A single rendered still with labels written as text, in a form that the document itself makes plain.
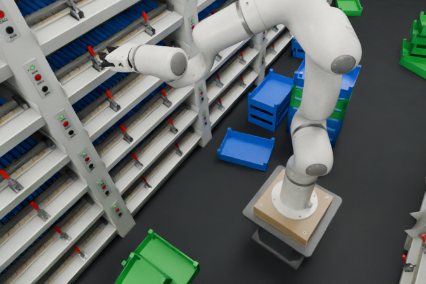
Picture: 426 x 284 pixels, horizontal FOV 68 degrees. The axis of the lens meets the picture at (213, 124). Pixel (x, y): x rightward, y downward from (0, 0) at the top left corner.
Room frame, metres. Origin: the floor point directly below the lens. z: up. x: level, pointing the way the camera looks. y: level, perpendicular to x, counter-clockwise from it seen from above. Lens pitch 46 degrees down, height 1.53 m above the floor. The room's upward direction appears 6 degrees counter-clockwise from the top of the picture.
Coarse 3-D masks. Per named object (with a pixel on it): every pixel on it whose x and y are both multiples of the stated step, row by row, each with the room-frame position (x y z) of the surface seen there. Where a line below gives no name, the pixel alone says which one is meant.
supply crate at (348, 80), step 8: (304, 56) 1.47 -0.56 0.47; (304, 64) 1.46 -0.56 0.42; (296, 72) 1.32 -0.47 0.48; (304, 72) 1.41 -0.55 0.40; (352, 72) 1.34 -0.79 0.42; (296, 80) 1.31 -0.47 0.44; (344, 80) 1.30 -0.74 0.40; (352, 80) 1.30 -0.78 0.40; (344, 88) 1.24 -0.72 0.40; (352, 88) 1.16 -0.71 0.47; (344, 96) 1.17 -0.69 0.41
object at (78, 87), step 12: (156, 0) 1.35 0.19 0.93; (168, 0) 1.31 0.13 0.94; (180, 12) 1.28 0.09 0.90; (156, 24) 1.20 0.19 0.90; (168, 24) 1.21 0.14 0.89; (180, 24) 1.26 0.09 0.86; (144, 36) 1.12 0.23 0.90; (156, 36) 1.14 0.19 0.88; (72, 72) 0.91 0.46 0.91; (84, 72) 0.91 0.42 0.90; (96, 72) 0.92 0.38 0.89; (108, 72) 0.94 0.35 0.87; (60, 84) 0.81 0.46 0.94; (72, 84) 0.86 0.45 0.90; (84, 84) 0.86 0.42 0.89; (96, 84) 0.90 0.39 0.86; (72, 96) 0.82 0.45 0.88
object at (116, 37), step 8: (160, 8) 1.27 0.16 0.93; (152, 16) 1.23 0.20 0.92; (136, 24) 1.15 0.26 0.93; (120, 32) 1.10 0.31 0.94; (128, 32) 1.12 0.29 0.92; (112, 40) 1.05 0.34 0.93; (96, 48) 1.00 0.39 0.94; (104, 48) 1.02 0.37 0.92; (80, 56) 0.96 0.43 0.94; (72, 64) 0.92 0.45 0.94; (80, 64) 0.94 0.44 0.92; (56, 72) 0.88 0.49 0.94; (64, 72) 0.89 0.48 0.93; (64, 80) 0.87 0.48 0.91
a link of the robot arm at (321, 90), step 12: (336, 12) 0.71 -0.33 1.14; (348, 24) 0.66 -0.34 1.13; (312, 72) 0.67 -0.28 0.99; (324, 72) 0.66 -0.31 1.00; (312, 84) 0.65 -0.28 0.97; (324, 84) 0.64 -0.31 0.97; (336, 84) 0.63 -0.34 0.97; (312, 96) 0.64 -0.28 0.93; (324, 96) 0.62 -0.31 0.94; (336, 96) 0.63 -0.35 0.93; (300, 108) 0.68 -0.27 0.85; (312, 108) 0.63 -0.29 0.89; (324, 108) 0.62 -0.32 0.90; (300, 120) 0.70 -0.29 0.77; (312, 120) 0.69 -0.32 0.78; (324, 120) 0.70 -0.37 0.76
